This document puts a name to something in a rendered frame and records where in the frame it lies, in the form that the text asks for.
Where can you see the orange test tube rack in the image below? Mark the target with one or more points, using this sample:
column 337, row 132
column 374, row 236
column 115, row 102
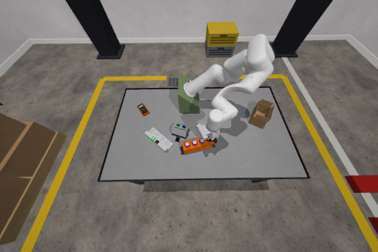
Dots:
column 197, row 147

